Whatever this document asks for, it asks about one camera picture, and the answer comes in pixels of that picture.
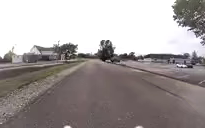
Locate grey side road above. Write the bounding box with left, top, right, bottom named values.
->
left=0, top=60, right=64, bottom=72

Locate tall dark tree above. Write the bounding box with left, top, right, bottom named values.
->
left=96, top=39, right=116, bottom=63

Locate dark leafy tree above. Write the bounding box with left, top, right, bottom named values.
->
left=59, top=42, right=79, bottom=61

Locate pale gravel strip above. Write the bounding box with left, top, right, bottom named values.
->
left=0, top=60, right=88, bottom=126

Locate small white building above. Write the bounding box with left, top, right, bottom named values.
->
left=11, top=54, right=24, bottom=64

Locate dark car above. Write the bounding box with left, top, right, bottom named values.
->
left=186, top=62, right=194, bottom=69

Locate white house with dark roof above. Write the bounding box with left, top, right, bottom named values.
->
left=29, top=44, right=59, bottom=62

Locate long low building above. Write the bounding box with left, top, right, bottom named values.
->
left=143, top=53, right=191, bottom=65

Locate grey asphalt road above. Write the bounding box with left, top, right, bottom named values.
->
left=0, top=59, right=205, bottom=128

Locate grass strip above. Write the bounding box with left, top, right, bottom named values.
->
left=0, top=59, right=86, bottom=103

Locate leafy green tree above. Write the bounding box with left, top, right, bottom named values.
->
left=172, top=0, right=205, bottom=78

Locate white car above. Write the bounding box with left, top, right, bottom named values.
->
left=175, top=63, right=188, bottom=69

